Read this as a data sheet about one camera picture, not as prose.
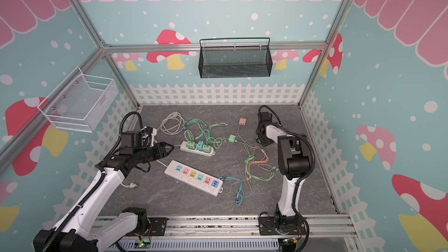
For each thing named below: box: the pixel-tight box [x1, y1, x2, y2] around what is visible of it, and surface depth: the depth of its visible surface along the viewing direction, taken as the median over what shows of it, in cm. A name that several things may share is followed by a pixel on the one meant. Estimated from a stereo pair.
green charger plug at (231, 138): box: [227, 134, 237, 143], surface depth 104 cm
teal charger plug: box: [196, 140, 204, 152], surface depth 94 cm
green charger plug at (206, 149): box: [202, 144, 212, 154], surface depth 94 cm
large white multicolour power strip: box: [163, 159, 224, 197], surface depth 87 cm
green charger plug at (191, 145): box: [186, 140, 197, 150], surface depth 95 cm
